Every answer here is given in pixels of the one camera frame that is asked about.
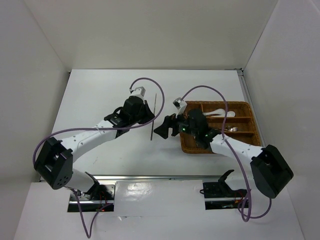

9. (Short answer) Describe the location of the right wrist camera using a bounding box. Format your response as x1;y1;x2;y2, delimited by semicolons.
173;97;188;118

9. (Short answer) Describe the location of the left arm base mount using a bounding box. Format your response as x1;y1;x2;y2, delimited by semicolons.
67;182;116;213

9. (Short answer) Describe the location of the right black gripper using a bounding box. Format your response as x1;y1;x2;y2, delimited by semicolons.
153;108;198;139

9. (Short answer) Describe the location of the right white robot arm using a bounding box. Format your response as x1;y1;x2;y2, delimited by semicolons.
153;108;294;199

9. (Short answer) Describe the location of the white spoon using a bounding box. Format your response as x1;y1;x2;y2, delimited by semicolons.
215;111;236;118
203;108;226;117

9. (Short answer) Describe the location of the aluminium rail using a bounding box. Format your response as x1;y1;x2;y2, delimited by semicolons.
94;175;221;182
236;68;263;141

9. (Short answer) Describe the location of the silver fork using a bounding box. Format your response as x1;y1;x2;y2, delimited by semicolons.
224;126;240;132

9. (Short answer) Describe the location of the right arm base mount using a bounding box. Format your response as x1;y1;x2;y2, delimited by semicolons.
199;169;247;210

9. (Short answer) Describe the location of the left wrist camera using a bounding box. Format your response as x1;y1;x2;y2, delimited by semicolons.
130;86;146;100

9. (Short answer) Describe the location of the purple cable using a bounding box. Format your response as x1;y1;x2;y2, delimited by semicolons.
179;85;272;222
32;77;165;239

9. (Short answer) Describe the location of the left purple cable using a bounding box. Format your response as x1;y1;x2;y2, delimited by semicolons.
32;77;165;239

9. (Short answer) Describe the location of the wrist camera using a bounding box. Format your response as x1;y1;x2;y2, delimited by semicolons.
130;86;146;100
173;97;188;118

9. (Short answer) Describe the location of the aluminium rail front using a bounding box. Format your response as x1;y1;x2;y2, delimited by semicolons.
94;175;221;182

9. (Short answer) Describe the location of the silver chopstick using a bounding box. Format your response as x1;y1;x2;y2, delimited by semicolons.
150;93;158;141

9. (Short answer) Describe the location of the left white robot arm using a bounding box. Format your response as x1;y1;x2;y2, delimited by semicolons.
34;96;155;200

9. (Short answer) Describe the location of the aluminium rail right side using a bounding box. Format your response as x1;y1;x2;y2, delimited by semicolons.
236;68;263;141

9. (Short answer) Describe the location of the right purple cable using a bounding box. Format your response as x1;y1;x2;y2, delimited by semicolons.
179;85;272;222

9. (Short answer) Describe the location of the brown wicker divided tray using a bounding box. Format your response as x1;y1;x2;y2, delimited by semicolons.
180;101;262;154

